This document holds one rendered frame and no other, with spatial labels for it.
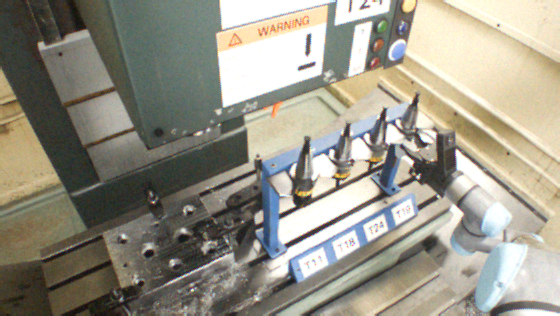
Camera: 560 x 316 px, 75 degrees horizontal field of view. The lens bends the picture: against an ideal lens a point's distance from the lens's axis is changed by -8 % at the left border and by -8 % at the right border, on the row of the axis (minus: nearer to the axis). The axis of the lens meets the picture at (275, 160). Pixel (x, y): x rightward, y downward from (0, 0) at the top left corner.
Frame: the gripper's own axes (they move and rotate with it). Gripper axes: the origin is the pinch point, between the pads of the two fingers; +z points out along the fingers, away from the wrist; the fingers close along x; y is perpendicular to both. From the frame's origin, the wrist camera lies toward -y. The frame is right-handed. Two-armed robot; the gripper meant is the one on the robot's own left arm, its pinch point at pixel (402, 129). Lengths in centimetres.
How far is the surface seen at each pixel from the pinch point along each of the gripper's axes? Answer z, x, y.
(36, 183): 90, -102, 56
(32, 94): 56, -84, -6
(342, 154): -2.7, -23.5, -4.4
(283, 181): -0.8, -38.2, -1.5
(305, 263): -9.3, -35.0, 25.4
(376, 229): -10.3, -10.6, 26.2
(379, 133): -2.6, -12.4, -6.0
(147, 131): -11, -66, -37
